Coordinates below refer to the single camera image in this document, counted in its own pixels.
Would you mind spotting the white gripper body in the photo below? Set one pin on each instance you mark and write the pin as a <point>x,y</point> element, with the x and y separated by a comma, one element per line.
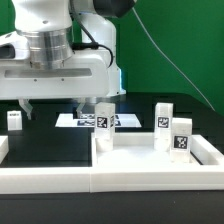
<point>83,75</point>

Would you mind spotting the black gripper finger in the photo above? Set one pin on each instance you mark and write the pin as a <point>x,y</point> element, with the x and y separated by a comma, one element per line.
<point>27,107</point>
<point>80,106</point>

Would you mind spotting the white square tabletop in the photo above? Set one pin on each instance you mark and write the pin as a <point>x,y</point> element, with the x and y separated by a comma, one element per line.
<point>130,150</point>

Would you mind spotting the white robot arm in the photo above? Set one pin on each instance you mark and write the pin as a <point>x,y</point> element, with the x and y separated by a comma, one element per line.
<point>61,49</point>

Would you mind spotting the white fiducial marker sheet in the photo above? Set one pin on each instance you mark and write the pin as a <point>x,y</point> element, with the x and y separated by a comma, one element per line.
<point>87,120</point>

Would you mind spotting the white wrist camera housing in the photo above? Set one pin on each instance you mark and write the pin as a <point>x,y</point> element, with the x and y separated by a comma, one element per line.
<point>14,47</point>

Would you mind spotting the white U-shaped fence wall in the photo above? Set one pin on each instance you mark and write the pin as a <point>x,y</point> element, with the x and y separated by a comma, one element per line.
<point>205,171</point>

